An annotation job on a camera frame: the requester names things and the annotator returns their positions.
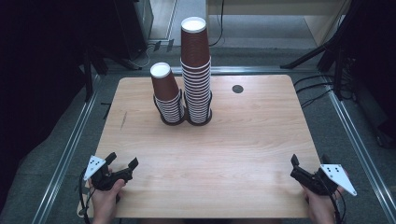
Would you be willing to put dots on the black metal stand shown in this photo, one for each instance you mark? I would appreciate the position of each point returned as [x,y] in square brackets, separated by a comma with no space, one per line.
[88,74]

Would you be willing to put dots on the aluminium frame rail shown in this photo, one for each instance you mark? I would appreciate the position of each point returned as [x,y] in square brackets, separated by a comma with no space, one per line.
[63,161]
[361,146]

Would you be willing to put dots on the person's right hand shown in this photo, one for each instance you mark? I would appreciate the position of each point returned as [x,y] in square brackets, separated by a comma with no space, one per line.
[322,210]

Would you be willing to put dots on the black computer tower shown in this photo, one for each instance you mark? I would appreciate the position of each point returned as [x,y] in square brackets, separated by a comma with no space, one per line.
[134,28]

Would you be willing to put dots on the black tripod stand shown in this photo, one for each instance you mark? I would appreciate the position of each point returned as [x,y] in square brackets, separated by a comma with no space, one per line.
[311,54]

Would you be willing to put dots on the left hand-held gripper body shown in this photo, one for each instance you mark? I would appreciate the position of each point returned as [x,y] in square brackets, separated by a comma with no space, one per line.
[102,180]

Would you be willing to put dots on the tall stack of brown cups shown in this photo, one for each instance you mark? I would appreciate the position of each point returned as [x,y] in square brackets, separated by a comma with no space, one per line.
[196,93]

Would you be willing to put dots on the person's left hand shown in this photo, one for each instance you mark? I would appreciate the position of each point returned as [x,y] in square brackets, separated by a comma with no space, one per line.
[104,205]

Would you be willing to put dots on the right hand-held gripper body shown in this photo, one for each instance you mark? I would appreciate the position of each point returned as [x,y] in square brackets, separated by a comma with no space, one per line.
[316,183]

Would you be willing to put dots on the black round table grommet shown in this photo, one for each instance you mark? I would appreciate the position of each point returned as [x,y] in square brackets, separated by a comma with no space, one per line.
[237,89]

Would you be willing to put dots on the short stack of brown cups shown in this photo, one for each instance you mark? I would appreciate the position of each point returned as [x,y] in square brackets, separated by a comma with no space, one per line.
[165,87]

